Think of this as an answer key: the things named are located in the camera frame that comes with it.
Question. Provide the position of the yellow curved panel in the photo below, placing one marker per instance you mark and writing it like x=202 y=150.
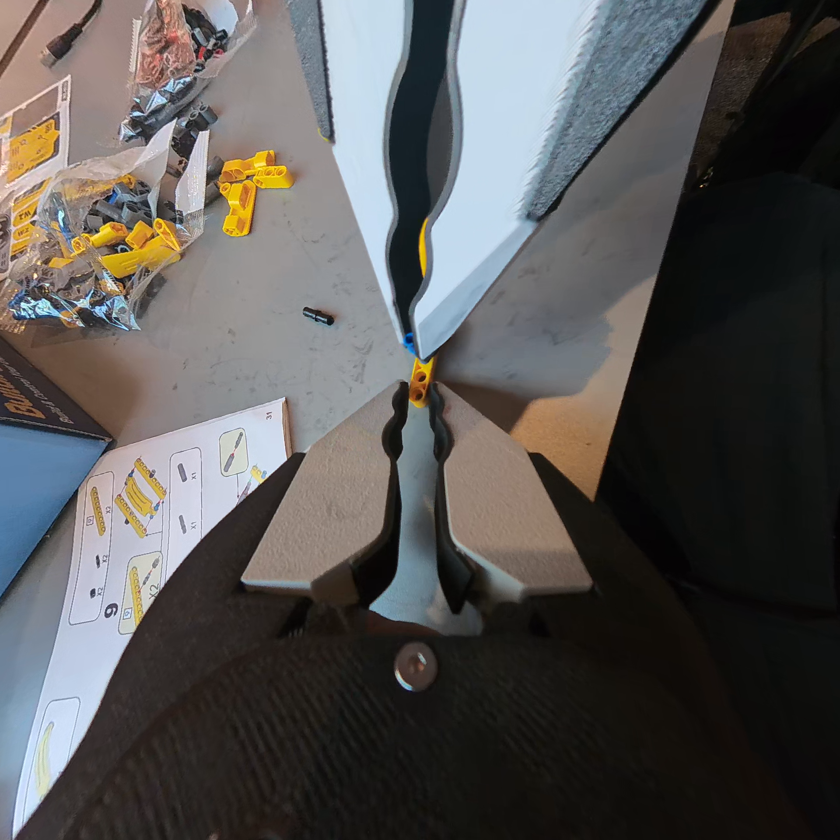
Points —
x=239 y=207

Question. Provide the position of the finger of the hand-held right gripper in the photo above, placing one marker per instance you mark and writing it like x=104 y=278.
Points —
x=505 y=131
x=361 y=98

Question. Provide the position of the plastic bag of yellow parts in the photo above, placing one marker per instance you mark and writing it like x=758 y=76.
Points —
x=111 y=236

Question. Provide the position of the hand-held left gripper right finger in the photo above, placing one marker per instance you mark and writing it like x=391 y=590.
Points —
x=512 y=518

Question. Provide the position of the dark blue kit box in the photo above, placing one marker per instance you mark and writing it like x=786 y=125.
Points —
x=39 y=472

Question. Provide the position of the yellow five-hole beam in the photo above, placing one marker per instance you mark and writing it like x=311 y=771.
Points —
x=420 y=384
x=423 y=249

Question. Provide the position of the black connector pin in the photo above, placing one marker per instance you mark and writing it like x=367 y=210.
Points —
x=318 y=316

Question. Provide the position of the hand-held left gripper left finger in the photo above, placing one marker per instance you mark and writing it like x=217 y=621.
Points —
x=321 y=518

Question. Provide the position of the yellow angled panel piece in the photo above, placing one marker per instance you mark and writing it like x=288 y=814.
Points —
x=246 y=164

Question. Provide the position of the plastic bag of black parts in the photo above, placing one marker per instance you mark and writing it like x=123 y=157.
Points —
x=184 y=39

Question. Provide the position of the pile of black connectors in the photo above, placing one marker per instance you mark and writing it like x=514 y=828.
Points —
x=197 y=124

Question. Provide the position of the grey desk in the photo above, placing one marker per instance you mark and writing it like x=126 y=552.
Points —
x=262 y=295

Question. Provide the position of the open instruction booklet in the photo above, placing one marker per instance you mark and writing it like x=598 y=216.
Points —
x=98 y=590

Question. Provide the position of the yellow and grey sticker sheet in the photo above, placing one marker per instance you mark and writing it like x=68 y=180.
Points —
x=33 y=144

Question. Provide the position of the yellow three-hole beam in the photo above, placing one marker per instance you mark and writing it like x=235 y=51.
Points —
x=274 y=177

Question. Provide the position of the person's legs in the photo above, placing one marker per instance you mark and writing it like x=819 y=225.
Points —
x=735 y=426

